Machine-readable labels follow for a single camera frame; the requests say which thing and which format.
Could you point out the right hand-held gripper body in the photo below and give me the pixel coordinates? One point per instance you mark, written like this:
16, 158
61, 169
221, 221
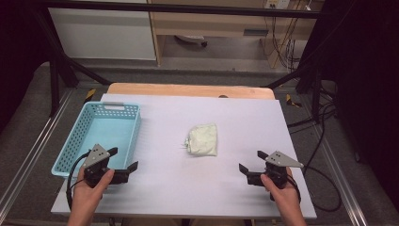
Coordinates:
277, 160

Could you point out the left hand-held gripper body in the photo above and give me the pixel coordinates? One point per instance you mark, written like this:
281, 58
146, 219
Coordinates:
95, 157

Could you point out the person's right hand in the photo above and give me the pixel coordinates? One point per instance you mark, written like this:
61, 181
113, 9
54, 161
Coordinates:
287, 199

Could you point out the person's left hand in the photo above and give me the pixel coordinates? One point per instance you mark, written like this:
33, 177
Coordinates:
84, 197

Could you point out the light blue plastic basket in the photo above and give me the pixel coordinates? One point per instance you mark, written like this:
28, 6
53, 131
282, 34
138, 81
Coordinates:
106, 132

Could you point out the cream cloth bundle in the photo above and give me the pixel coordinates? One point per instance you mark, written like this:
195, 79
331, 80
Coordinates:
204, 139

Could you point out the white board sheet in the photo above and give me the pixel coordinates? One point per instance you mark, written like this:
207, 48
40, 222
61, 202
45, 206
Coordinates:
194, 188

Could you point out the yellow black tape piece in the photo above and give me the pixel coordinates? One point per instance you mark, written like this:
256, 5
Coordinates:
90, 94
292, 101

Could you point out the wooden table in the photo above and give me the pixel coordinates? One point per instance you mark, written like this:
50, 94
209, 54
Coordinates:
188, 90

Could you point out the black curtain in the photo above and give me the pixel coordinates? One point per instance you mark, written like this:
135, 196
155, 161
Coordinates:
360, 78
19, 47

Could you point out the white cabinet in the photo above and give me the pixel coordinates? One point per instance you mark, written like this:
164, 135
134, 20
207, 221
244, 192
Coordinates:
103, 34

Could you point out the white chair base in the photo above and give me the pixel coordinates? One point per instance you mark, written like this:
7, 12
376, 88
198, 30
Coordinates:
192, 39

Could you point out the white power strip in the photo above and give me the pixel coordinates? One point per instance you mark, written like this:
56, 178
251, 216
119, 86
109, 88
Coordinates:
276, 3

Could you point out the aluminium rail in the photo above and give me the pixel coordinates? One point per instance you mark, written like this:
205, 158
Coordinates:
342, 185
31, 157

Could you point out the black metal frame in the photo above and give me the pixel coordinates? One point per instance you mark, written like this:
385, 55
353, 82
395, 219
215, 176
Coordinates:
175, 8

